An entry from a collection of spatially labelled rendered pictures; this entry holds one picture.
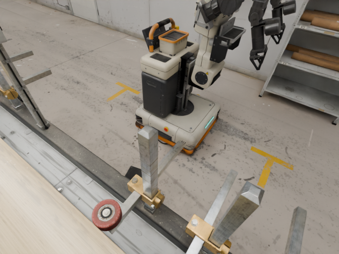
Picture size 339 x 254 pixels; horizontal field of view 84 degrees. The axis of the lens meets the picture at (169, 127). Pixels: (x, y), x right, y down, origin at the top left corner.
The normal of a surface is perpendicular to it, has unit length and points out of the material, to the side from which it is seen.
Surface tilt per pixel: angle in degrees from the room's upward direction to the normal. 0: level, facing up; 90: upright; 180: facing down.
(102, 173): 0
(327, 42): 90
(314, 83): 90
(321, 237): 0
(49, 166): 0
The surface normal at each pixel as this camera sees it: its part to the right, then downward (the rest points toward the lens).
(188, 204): 0.05, -0.69
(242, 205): -0.57, 0.57
